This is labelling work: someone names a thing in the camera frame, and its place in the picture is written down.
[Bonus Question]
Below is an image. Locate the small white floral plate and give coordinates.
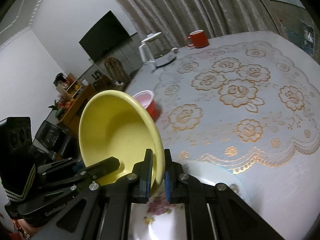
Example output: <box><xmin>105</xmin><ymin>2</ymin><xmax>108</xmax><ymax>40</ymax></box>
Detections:
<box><xmin>128</xmin><ymin>185</ymin><xmax>187</xmax><ymax>239</ymax></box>

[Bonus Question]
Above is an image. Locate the yellow plastic bowl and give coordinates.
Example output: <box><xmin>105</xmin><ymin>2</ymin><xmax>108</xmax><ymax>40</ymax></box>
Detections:
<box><xmin>78</xmin><ymin>90</ymin><xmax>165</xmax><ymax>195</ymax></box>

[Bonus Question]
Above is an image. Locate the red disposable bowl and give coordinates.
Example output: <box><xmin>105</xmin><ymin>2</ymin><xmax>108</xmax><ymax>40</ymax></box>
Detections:
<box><xmin>133</xmin><ymin>90</ymin><xmax>161</xmax><ymax>122</ymax></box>

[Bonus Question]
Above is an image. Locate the large white patterned plate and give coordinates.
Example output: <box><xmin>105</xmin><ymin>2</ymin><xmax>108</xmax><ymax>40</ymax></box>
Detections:
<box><xmin>180</xmin><ymin>160</ymin><xmax>221</xmax><ymax>186</ymax></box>

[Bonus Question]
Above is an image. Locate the turquoise plastic plate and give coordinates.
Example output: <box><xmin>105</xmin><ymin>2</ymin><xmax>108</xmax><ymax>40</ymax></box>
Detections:
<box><xmin>218</xmin><ymin>168</ymin><xmax>251</xmax><ymax>206</ymax></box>

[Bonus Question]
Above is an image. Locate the lace patterned table cover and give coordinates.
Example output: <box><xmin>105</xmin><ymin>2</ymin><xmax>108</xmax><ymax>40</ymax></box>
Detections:
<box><xmin>153</xmin><ymin>41</ymin><xmax>319</xmax><ymax>174</ymax></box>

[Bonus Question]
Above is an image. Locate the wooden shelf cabinet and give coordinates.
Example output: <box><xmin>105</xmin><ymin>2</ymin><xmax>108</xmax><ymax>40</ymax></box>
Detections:
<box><xmin>55</xmin><ymin>73</ymin><xmax>96</xmax><ymax>138</ymax></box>

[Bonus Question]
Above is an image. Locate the wooden chair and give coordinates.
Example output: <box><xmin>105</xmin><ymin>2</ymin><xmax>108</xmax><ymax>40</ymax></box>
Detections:
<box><xmin>104</xmin><ymin>56</ymin><xmax>130</xmax><ymax>85</ymax></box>

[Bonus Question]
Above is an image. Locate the white electric kettle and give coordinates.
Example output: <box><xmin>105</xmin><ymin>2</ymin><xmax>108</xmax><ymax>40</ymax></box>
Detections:
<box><xmin>138</xmin><ymin>32</ymin><xmax>176</xmax><ymax>69</ymax></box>

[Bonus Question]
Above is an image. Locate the red mug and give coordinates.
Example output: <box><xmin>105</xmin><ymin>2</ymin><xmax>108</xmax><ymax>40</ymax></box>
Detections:
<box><xmin>186</xmin><ymin>30</ymin><xmax>210</xmax><ymax>48</ymax></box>

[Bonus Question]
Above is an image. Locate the black television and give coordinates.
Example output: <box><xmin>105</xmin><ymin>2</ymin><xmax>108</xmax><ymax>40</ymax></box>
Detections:
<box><xmin>79</xmin><ymin>10</ymin><xmax>130</xmax><ymax>62</ymax></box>

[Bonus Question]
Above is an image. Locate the beige curtain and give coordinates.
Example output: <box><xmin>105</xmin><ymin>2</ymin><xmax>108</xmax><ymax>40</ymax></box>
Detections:
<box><xmin>116</xmin><ymin>0</ymin><xmax>286</xmax><ymax>47</ymax></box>

